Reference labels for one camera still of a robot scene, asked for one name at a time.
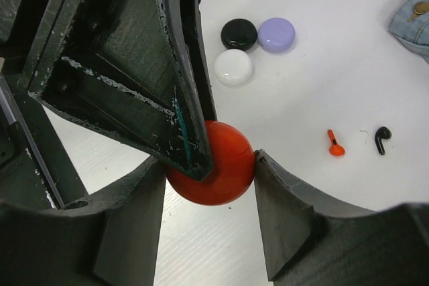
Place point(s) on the blue denim jacket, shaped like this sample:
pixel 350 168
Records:
pixel 409 25

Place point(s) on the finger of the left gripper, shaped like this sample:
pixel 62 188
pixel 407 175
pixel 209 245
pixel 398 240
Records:
pixel 122 68
pixel 192 27

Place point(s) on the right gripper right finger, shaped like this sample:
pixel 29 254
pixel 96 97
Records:
pixel 312 238

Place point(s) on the orange earbud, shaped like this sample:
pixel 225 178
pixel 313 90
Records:
pixel 335 149

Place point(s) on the purple earbud case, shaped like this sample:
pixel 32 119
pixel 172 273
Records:
pixel 276 35

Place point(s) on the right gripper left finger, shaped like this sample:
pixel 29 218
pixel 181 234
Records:
pixel 110 237

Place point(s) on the black earbud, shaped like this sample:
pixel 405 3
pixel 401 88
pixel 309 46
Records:
pixel 383 133

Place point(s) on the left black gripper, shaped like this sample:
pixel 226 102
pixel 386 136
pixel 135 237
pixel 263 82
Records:
pixel 36 171

